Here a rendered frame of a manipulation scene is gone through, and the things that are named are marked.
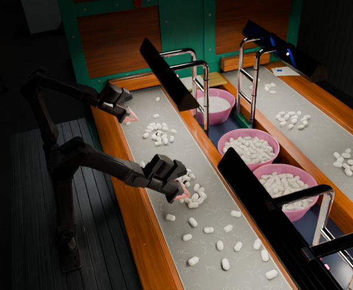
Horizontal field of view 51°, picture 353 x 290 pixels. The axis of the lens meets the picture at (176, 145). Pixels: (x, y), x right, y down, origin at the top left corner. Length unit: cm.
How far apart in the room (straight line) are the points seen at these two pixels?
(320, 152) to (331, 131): 18
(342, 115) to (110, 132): 112
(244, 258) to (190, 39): 131
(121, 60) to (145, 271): 124
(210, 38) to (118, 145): 86
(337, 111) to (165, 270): 120
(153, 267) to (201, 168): 53
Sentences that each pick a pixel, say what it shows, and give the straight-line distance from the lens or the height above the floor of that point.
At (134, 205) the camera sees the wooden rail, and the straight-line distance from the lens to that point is 140.
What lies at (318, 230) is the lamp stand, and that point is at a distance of 109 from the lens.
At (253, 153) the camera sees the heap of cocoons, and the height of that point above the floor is 73.
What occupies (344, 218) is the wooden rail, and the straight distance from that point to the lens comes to 146.
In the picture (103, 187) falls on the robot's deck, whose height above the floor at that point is 67.
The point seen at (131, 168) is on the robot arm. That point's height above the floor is 98.
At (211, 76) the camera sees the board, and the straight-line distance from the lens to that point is 221.
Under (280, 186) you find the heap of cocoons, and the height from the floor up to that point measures 74.
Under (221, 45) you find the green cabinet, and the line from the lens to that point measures 225.
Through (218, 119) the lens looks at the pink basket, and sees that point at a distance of 193.
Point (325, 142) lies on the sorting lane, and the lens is 179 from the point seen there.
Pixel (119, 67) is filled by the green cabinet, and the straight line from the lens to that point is 210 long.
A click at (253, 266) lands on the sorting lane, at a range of 125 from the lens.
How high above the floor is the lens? 175
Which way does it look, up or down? 36 degrees down
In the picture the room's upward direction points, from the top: 4 degrees counter-clockwise
